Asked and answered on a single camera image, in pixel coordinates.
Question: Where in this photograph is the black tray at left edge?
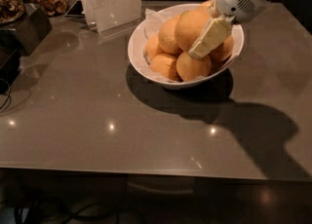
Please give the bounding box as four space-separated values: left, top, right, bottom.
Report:
0 47 20 93

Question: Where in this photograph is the far left orange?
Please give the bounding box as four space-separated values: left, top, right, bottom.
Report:
144 34 164 61

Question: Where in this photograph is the white ceramic bowl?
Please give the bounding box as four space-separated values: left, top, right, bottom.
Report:
128 4 245 90

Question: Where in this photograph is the front left orange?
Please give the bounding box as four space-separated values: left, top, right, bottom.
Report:
149 54 179 81

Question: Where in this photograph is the large top orange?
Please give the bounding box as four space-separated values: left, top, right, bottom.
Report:
175 10 212 52

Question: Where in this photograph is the left middle orange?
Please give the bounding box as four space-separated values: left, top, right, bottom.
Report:
158 15 180 56

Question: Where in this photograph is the black cable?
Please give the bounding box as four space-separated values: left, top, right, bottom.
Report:
0 77 13 111

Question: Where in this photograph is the black smartphone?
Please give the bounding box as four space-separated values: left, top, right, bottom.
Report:
65 0 85 18

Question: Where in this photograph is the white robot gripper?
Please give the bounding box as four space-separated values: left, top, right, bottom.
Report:
188 0 269 59

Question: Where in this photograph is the back top orange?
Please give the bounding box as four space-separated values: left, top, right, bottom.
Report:
198 0 212 12

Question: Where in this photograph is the glass jar of nuts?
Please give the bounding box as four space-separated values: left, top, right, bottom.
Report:
0 0 25 24

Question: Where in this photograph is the right side orange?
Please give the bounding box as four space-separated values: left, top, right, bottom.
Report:
210 36 234 62

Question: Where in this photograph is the black box stand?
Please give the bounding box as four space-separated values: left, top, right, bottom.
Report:
0 3 53 56

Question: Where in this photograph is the front centre orange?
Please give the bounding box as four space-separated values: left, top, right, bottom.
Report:
176 52 212 82

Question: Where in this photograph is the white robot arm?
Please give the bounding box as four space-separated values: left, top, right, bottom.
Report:
188 0 272 59

